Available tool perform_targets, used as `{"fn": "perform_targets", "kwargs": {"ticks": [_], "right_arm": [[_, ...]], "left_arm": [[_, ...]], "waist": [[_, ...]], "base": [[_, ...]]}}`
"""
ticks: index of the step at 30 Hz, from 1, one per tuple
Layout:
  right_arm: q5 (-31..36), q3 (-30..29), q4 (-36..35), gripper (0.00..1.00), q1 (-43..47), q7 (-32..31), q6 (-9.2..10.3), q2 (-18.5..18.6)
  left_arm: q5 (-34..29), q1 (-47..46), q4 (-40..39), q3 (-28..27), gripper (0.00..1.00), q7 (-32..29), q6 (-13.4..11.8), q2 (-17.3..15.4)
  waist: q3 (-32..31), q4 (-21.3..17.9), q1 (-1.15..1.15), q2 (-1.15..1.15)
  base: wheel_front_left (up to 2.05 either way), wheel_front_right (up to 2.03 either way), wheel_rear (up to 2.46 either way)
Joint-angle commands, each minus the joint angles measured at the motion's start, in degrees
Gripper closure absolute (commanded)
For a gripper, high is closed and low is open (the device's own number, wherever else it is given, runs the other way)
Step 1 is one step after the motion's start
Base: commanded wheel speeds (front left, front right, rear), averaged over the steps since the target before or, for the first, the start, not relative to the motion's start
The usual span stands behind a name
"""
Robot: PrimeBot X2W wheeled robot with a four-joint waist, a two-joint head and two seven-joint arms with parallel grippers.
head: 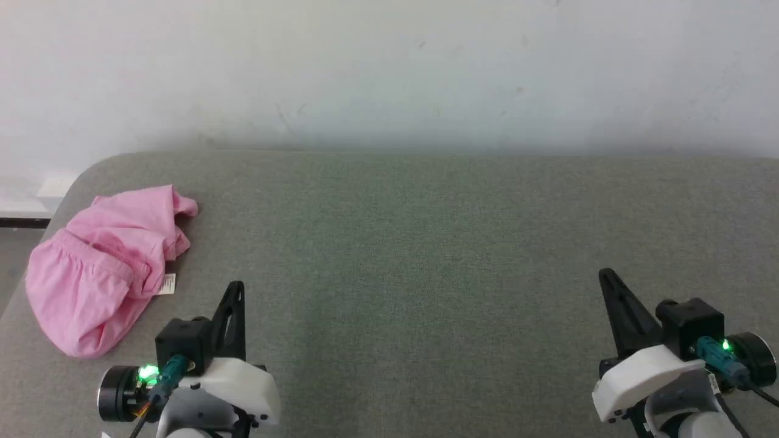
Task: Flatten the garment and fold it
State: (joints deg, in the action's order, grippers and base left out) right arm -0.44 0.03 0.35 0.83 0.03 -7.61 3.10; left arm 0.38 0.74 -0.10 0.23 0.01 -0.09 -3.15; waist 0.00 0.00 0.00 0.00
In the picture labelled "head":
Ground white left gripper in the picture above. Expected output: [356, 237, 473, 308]
[172, 281, 281, 427]

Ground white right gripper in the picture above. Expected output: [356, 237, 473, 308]
[592, 268, 708, 423]

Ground pink cotton shorts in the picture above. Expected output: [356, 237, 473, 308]
[24, 185, 199, 358]

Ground grey fabric sofa seat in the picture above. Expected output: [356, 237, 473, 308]
[0, 151, 779, 438]

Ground white ledge with black strip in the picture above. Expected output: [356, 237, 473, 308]
[0, 173, 80, 229]

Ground left teal plug black cable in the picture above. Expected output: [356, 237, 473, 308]
[129, 355, 189, 438]

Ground teal plug black cable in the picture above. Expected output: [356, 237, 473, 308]
[129, 355, 189, 438]
[695, 336, 779, 408]

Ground right teal plug black cable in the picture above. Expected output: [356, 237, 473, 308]
[695, 336, 779, 408]

